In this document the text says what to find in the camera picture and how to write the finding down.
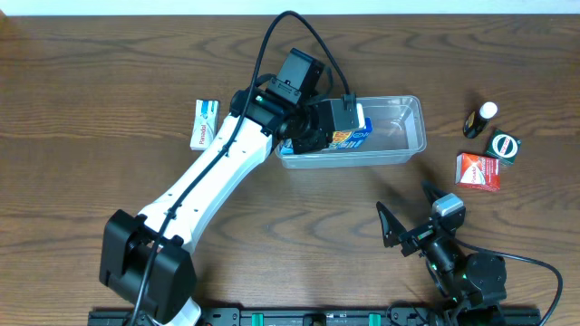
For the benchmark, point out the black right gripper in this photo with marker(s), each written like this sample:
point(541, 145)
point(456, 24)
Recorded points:
point(420, 234)

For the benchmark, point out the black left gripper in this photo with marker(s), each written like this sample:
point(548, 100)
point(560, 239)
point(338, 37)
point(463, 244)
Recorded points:
point(310, 137)

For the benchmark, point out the blue toothpaste box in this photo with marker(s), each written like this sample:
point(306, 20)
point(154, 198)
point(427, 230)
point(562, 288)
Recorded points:
point(351, 139)

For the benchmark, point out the red white medicine box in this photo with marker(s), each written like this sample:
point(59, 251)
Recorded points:
point(479, 172)

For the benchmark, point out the clear plastic container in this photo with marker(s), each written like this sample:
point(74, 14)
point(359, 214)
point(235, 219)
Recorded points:
point(398, 134)

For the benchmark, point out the white Panadol box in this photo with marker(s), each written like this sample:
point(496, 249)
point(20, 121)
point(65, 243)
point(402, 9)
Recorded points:
point(205, 124)

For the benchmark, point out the dark green small box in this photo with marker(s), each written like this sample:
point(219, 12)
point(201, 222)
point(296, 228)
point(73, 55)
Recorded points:
point(504, 147)

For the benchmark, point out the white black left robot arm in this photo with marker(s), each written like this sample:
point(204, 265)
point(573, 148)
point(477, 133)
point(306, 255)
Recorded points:
point(147, 258)

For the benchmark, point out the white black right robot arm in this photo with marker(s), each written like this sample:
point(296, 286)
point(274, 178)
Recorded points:
point(473, 284)

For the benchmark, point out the dark bottle white cap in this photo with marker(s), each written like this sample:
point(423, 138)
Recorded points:
point(479, 119)

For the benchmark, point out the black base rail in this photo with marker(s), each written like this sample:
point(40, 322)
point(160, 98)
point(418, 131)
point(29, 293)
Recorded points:
point(398, 315)

